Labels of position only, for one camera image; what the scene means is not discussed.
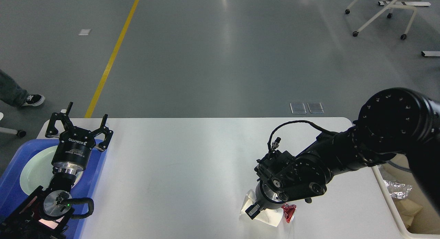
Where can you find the brown paper sheet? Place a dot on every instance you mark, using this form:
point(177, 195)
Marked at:
point(407, 210)

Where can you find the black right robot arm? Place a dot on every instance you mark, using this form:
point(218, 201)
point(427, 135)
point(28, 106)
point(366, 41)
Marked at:
point(306, 175)

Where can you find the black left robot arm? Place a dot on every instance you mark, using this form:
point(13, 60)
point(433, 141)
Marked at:
point(45, 213)

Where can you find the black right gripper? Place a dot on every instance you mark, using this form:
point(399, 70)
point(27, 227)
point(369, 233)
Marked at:
point(265, 199)

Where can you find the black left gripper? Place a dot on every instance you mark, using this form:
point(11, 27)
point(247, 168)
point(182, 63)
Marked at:
point(75, 148)

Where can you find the beige plastic bin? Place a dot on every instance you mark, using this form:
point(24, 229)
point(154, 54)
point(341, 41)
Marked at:
point(427, 221)

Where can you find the aluminium foil tray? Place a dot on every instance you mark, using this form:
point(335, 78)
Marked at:
point(397, 190)

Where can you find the white paper cup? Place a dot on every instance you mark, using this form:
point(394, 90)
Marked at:
point(271, 217)

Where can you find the red foil wrapper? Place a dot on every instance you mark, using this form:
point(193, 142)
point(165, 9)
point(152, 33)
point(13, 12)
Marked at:
point(289, 211)

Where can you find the white chair leg left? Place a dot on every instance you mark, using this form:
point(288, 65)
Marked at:
point(19, 133)

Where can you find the left floor socket cover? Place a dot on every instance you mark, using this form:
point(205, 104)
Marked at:
point(298, 108)

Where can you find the floor socket cover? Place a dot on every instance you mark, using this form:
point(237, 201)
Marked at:
point(298, 108)
point(315, 107)

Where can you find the mint green plate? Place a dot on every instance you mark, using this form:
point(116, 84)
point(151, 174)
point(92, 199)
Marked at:
point(38, 171)

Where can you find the white metal bar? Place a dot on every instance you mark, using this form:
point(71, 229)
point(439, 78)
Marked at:
point(426, 53)

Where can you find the person's leg and shoe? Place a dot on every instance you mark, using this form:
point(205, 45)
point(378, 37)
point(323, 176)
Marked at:
point(14, 95)

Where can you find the right floor socket cover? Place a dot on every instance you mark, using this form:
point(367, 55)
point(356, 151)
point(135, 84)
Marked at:
point(315, 107)

